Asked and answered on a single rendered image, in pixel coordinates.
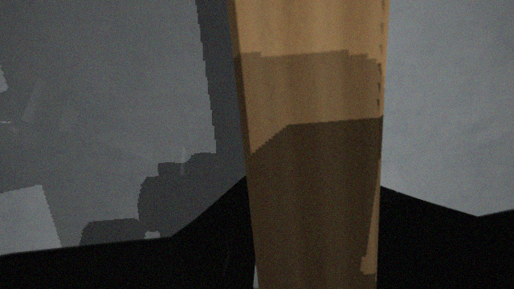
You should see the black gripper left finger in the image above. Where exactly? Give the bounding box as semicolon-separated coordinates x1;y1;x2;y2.
0;176;255;289

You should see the brown wooden board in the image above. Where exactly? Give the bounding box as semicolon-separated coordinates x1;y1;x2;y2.
227;0;390;289

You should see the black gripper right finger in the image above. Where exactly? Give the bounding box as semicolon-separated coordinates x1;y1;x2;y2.
376;185;514;289

